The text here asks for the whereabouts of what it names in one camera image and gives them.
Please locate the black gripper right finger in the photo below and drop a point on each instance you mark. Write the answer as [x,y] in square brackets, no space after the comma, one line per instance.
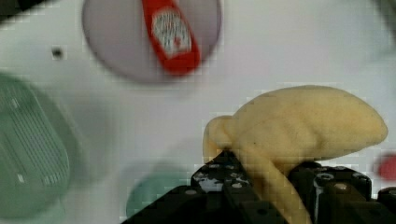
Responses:
[340,195]

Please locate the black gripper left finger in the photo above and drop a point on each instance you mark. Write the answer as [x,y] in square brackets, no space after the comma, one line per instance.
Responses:
[220,192]

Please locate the yellow plush banana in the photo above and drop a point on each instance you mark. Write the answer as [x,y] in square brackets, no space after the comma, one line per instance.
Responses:
[278,130]

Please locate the green mug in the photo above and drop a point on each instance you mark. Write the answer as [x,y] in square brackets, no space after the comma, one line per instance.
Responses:
[151,188]

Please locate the large red strawberry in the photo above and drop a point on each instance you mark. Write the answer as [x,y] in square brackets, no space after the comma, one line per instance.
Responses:
[387,167]

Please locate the red ketchup bottle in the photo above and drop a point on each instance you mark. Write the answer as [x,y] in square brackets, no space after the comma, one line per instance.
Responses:
[171,37]

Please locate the green perforated colander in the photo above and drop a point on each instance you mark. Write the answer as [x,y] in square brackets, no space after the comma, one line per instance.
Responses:
[35,144]

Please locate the pink round plate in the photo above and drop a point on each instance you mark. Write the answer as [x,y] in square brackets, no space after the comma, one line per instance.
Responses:
[116,35]

